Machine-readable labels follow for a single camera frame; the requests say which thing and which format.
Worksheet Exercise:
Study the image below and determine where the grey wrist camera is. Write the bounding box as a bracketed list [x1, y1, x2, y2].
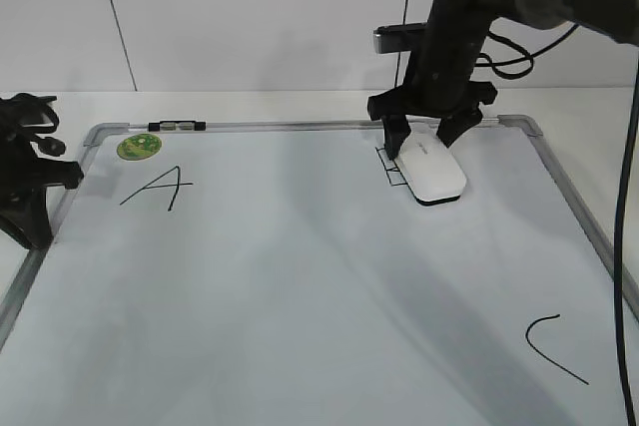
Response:
[373, 23, 427, 54]

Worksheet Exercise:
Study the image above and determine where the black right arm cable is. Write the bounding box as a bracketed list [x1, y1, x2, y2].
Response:
[476, 0, 639, 426]

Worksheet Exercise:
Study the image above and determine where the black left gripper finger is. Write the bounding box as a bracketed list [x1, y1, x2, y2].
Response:
[1, 189, 53, 250]

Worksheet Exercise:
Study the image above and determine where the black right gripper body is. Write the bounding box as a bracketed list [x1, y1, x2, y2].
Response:
[367, 8, 497, 121]

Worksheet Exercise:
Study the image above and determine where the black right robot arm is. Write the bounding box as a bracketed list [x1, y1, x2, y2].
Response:
[367, 0, 638, 159]

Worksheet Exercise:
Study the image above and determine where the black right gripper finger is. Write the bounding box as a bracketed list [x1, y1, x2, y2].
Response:
[436, 107, 483, 148]
[381, 115, 411, 157]

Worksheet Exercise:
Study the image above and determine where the white board with aluminium frame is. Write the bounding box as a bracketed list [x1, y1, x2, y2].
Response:
[1, 116, 626, 425]

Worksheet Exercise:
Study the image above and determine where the white whiteboard eraser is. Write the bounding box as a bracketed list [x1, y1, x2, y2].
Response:
[394, 130, 467, 207]

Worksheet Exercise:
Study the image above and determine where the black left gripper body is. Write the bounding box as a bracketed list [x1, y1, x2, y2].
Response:
[1, 94, 84, 198]

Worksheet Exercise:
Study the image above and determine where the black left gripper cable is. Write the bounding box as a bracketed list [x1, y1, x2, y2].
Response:
[0, 93, 68, 158]

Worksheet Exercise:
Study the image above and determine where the round green magnet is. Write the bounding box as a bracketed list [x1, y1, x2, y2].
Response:
[116, 133, 162, 162]

